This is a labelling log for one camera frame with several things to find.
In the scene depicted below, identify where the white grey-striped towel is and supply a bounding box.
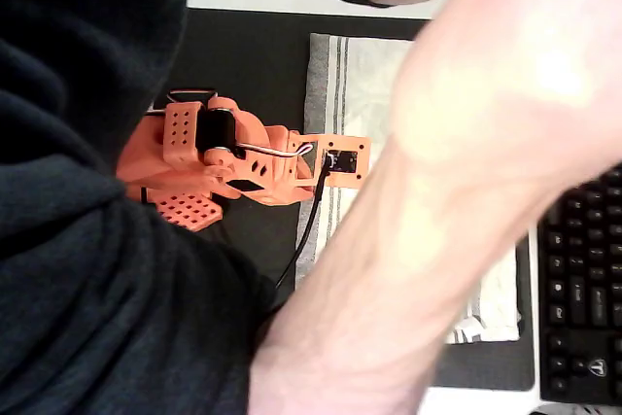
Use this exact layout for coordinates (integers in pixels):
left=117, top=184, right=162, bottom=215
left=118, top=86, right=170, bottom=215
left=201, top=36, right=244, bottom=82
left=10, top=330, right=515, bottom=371
left=294, top=33, right=521, bottom=344

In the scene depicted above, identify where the black desk mat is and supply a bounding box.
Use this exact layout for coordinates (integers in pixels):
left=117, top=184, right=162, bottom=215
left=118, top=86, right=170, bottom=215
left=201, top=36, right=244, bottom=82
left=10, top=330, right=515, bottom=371
left=143, top=8, right=536, bottom=392

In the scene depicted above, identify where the dark blue sweater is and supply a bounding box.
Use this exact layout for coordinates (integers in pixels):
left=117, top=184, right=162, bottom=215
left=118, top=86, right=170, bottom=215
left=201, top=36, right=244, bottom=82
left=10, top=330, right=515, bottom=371
left=0, top=0, right=393, bottom=415

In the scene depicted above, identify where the black computer keyboard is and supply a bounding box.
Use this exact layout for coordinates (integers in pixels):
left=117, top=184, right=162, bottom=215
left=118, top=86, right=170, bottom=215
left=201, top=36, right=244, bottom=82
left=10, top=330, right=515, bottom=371
left=536, top=165, right=622, bottom=407

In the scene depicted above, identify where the white red servo cable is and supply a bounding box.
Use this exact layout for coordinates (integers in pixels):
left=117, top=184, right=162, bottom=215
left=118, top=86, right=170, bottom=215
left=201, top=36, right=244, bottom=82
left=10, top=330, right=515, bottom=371
left=235, top=141, right=315, bottom=158

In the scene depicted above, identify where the black camera cable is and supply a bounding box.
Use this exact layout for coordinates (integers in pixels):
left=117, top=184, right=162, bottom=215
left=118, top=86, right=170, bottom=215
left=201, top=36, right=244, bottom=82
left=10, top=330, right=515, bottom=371
left=274, top=155, right=336, bottom=291

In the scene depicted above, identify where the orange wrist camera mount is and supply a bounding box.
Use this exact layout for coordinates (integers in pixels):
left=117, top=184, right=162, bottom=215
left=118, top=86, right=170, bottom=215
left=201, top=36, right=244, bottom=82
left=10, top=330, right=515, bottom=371
left=287, top=132, right=374, bottom=190

